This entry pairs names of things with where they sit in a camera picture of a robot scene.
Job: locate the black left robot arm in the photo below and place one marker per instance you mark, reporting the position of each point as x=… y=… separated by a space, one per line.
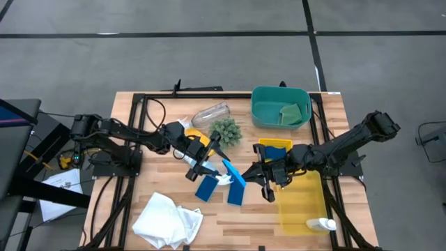
x=132 y=134

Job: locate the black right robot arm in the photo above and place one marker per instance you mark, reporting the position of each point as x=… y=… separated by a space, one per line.
x=348 y=143

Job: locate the white paper sheets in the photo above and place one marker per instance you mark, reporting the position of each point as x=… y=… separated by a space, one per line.
x=64 y=179

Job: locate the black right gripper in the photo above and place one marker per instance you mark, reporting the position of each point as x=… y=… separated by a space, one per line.
x=280 y=169

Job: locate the green artificial potted plant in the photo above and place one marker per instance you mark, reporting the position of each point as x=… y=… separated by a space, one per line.
x=226 y=130

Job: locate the black workstation stand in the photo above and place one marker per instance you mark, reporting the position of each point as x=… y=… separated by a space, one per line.
x=14 y=157

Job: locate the blue sponge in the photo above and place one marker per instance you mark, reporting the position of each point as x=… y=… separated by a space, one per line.
x=236 y=190
x=206 y=188
x=277 y=153

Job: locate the small yellow slotted basket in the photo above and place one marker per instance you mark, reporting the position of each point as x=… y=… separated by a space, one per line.
x=278 y=142

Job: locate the black metal rig frame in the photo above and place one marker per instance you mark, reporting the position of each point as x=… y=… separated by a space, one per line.
x=195 y=96

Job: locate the white cloth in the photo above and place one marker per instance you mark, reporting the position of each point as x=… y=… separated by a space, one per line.
x=163 y=219

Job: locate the translucent yellow bin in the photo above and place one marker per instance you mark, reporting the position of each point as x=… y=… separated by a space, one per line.
x=299 y=202

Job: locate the green cloth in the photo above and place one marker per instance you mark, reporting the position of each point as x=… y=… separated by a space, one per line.
x=292 y=115

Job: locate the yellow cloth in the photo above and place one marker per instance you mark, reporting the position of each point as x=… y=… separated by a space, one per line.
x=197 y=133

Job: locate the clear plastic bottle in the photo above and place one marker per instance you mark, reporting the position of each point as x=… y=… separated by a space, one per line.
x=210 y=114

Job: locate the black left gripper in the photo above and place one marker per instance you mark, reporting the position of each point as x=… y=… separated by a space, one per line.
x=200 y=153

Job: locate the white cylindrical bottle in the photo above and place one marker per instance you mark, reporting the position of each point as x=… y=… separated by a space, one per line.
x=318 y=224

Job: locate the teal plastic bin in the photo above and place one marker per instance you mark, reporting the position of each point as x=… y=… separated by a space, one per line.
x=265 y=104

